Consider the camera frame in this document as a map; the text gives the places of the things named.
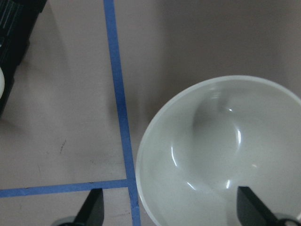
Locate black dish rack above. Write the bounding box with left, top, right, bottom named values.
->
left=0, top=0, right=47, bottom=113

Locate cream plate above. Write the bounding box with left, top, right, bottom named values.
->
left=0, top=68, right=5, bottom=98

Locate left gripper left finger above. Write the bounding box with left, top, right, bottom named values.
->
left=72, top=188, right=104, bottom=226

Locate white bowl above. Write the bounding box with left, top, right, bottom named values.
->
left=135, top=76, right=301, bottom=226

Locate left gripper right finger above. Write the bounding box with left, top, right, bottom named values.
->
left=236, top=186, right=278, bottom=226

